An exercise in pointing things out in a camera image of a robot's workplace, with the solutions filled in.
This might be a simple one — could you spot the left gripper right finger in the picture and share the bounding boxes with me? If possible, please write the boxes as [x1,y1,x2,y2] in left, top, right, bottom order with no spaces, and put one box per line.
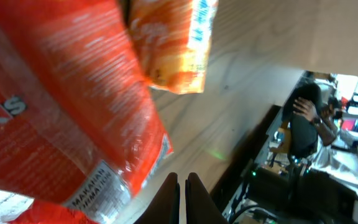
[185,172,228,224]

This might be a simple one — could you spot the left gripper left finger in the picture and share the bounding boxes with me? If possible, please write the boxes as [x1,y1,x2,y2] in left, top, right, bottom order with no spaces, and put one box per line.
[134,172,180,224]

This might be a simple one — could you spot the large red snack bag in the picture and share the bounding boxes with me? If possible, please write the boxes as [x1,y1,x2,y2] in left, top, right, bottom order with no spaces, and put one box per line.
[0,0,172,223]

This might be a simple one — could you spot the small orange snack packet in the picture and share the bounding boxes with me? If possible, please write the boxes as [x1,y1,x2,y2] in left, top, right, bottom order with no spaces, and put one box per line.
[129,0,219,95]

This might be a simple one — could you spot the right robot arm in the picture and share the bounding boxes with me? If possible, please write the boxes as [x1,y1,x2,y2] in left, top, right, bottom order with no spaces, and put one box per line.
[216,157,358,223]

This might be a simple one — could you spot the person in background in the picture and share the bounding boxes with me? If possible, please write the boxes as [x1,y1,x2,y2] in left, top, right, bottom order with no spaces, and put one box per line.
[282,83,358,194]

